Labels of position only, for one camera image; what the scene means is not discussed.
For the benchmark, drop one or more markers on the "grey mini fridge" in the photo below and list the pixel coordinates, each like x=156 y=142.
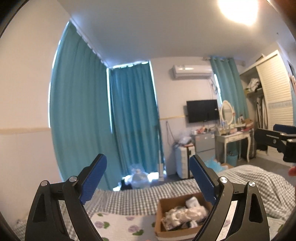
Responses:
x=205 y=146

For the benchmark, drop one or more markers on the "cream lace sock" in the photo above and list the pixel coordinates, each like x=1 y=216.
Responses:
x=197 y=214

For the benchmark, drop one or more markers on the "white suitcase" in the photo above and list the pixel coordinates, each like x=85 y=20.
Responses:
x=182 y=156

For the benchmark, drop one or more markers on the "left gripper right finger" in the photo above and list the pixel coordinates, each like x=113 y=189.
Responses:
x=249 y=220

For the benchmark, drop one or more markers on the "white louvered wardrobe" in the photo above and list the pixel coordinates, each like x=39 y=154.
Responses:
x=272 y=103

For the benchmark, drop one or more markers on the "oval vanity mirror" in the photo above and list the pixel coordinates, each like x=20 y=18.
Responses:
x=226 y=114

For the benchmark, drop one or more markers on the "right teal curtain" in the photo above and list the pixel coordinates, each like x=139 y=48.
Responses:
x=231 y=88

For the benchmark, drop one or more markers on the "floral white quilt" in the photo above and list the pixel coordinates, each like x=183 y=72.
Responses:
x=124 y=227

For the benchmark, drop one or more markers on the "white dressing table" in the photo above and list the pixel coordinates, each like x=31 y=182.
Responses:
x=221 y=143

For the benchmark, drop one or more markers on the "black wall television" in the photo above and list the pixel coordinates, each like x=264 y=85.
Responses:
x=202 y=110

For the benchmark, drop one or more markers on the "white air conditioner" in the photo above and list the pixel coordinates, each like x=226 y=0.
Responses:
x=192 y=71

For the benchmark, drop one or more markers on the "middle teal curtain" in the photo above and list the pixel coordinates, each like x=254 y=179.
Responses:
x=135 y=117

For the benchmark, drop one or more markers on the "brown cardboard box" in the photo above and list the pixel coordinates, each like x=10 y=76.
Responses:
x=186 y=231

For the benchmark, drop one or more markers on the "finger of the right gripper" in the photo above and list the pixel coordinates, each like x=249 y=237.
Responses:
x=271 y=138
x=291 y=130

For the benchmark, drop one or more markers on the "white sock bundle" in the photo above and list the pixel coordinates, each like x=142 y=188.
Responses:
x=192 y=202

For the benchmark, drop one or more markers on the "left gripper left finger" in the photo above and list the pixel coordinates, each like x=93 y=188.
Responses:
x=45 y=220

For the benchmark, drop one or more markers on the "large teal curtain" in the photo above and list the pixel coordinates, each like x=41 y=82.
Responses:
x=79 y=111

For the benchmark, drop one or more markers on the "clear water jug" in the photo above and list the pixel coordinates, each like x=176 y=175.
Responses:
x=139 y=179

